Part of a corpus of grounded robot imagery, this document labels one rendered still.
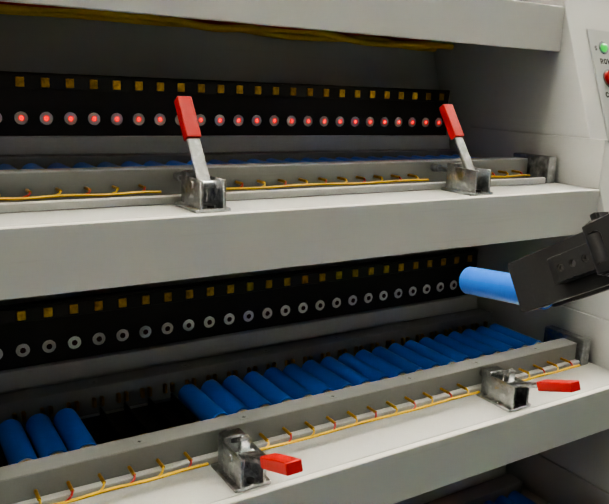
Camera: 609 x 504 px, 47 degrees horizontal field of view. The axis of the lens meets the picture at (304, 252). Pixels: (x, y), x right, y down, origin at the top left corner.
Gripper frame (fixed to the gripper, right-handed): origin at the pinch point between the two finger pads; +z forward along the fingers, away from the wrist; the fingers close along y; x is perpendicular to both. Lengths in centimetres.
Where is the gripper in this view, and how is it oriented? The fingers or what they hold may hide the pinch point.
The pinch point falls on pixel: (579, 268)
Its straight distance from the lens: 41.7
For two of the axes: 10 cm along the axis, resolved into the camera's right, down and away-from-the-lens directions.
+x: 2.3, 9.5, -2.3
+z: -4.6, 3.1, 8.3
